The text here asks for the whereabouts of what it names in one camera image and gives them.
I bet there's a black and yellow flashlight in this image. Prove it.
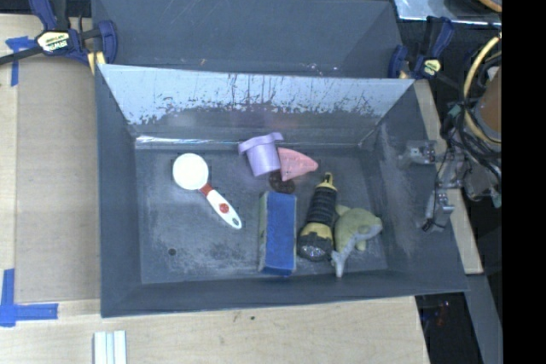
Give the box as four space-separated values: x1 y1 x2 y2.
296 171 340 263

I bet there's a pink toy wedge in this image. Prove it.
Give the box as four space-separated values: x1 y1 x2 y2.
276 146 320 183

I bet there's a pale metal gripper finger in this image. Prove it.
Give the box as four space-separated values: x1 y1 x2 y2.
398 139 439 168
421 188 456 234

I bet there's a dark brown round lump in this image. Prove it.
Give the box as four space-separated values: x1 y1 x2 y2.
268 170 297 195

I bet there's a purple plastic cup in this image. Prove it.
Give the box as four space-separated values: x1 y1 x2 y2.
237 131 285 178

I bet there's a grey metal bin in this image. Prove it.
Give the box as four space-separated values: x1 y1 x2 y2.
89 0 471 319

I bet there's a green and grey toy dolphin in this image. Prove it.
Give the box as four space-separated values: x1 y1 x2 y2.
330 204 384 280

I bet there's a white red-handled pizza cutter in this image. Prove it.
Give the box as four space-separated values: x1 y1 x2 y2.
171 152 243 231

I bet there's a blue sponge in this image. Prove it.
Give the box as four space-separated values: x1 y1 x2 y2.
256 189 299 277

